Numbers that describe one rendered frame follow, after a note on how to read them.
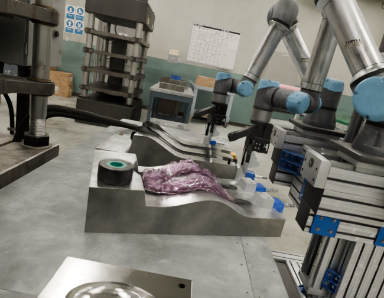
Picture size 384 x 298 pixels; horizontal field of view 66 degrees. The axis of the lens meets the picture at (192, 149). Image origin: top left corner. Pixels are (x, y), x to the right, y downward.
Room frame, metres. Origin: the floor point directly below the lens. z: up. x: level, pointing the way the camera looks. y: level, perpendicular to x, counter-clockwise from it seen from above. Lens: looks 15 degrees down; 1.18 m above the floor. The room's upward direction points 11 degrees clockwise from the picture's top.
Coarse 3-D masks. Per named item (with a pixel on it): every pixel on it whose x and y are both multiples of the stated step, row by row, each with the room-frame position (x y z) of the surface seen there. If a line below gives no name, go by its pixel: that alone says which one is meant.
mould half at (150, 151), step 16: (112, 144) 1.07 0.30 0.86; (128, 144) 1.11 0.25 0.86; (144, 144) 1.00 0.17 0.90; (160, 144) 1.00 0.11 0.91; (176, 144) 1.13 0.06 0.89; (192, 144) 1.21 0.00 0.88; (208, 144) 1.26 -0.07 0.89; (144, 160) 1.00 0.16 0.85; (160, 160) 1.00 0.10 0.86; (176, 160) 1.00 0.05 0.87; (208, 160) 1.01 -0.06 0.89; (224, 176) 1.00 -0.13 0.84
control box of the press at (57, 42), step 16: (32, 0) 1.21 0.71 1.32; (64, 0) 1.47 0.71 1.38; (0, 32) 1.19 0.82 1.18; (16, 32) 1.19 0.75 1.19; (32, 32) 1.22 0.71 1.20; (0, 48) 1.19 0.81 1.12; (16, 48) 1.19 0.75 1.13; (0, 64) 1.22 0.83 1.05; (16, 64) 1.26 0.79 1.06; (16, 112) 1.31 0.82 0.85; (16, 128) 1.31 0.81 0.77
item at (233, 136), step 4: (244, 128) 1.15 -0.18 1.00; (248, 128) 1.12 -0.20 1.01; (252, 128) 1.12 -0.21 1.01; (232, 132) 1.14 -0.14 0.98; (236, 132) 1.13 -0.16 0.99; (240, 132) 1.12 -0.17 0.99; (244, 132) 1.12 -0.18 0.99; (248, 132) 1.12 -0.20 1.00; (252, 132) 1.12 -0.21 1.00; (228, 136) 1.12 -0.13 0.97; (232, 136) 1.12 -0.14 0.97; (236, 136) 1.12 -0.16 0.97; (240, 136) 1.12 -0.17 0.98; (244, 136) 1.12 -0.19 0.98; (232, 140) 1.12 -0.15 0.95
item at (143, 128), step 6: (144, 126) 1.09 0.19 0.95; (150, 126) 1.15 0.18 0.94; (156, 126) 1.16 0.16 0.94; (132, 132) 1.13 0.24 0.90; (150, 132) 1.05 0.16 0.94; (156, 132) 1.08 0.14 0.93; (162, 138) 1.08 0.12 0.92; (174, 138) 1.19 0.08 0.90; (168, 144) 1.08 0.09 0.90; (180, 144) 1.18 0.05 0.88; (186, 144) 1.19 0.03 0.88; (180, 150) 1.08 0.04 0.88; (216, 150) 1.17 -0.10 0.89; (204, 156) 1.08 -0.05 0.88; (210, 156) 1.08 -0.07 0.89; (216, 156) 1.08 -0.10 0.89
